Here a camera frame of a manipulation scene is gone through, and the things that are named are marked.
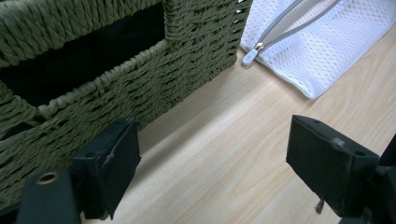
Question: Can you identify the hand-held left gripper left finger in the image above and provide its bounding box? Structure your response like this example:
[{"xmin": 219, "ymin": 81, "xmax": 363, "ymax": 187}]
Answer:
[{"xmin": 72, "ymin": 117, "xmax": 142, "ymax": 221}]

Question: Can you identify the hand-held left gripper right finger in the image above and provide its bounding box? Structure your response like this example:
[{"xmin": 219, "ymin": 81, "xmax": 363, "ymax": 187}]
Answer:
[{"xmin": 285, "ymin": 114, "xmax": 380, "ymax": 218}]

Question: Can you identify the white mesh laundry bag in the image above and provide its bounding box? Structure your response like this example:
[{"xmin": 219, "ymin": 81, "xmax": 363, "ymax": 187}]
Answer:
[{"xmin": 240, "ymin": 0, "xmax": 396, "ymax": 100}]

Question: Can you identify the green woven basket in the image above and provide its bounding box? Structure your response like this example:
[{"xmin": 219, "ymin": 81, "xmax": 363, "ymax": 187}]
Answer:
[{"xmin": 0, "ymin": 0, "xmax": 254, "ymax": 210}]

